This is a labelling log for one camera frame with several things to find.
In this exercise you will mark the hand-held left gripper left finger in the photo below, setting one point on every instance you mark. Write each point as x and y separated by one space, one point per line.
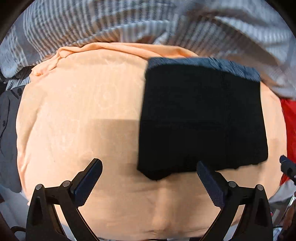
89 178

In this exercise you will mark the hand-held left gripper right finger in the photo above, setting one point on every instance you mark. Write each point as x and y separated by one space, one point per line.
211 183

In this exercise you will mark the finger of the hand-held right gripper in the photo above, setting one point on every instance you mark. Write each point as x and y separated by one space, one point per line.
288 165

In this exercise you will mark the black pants with grey waistband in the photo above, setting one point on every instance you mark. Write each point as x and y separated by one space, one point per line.
198 120

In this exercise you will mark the white cloth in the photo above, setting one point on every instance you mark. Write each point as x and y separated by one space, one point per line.
281 192

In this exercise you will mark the red cloth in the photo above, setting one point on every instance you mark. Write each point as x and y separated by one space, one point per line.
290 129

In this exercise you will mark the orange bed sheet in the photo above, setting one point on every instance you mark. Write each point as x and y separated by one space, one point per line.
81 115

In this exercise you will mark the grey buttoned shirt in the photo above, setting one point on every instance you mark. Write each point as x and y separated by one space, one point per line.
8 129

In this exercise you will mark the grey striped blanket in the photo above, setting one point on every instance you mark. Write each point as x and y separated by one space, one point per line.
138 20

